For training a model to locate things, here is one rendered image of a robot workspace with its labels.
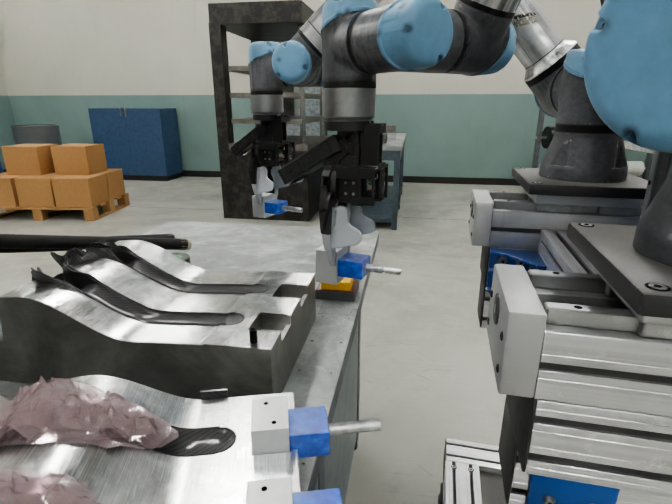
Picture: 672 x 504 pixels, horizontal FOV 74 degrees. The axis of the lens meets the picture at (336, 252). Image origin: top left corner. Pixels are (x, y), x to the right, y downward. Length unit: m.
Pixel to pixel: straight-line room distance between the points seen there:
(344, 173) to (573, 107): 0.47
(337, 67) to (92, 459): 0.51
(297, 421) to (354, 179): 0.33
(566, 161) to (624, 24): 0.61
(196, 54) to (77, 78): 2.16
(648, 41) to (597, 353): 0.26
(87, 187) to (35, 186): 0.54
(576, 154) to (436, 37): 0.46
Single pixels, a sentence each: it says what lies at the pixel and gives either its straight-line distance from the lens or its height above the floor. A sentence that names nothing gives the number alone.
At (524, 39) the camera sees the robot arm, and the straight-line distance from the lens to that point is 1.07.
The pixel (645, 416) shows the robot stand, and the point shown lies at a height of 0.90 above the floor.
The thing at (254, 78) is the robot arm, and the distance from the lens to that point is 1.09.
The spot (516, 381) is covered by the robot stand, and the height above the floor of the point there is 0.92.
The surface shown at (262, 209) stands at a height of 0.92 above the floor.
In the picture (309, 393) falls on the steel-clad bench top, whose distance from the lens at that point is 0.64.
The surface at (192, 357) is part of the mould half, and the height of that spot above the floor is 0.87.
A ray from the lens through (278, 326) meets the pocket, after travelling 0.66.
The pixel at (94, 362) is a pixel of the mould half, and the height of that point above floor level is 0.85.
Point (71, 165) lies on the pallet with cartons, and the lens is 5.62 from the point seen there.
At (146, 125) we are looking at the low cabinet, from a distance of 7.68.
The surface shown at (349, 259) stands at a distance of 0.69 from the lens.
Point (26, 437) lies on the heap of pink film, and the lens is 0.49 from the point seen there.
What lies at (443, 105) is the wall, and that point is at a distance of 7.08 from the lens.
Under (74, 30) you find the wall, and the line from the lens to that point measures 8.99.
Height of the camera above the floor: 1.17
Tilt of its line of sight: 18 degrees down
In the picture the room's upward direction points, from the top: straight up
